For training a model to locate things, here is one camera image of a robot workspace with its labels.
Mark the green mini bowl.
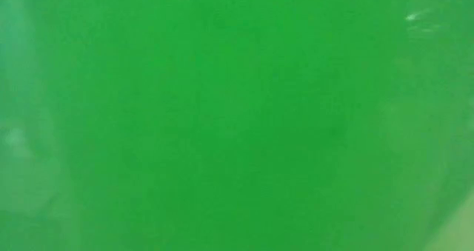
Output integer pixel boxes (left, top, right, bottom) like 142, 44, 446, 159
0, 0, 474, 251

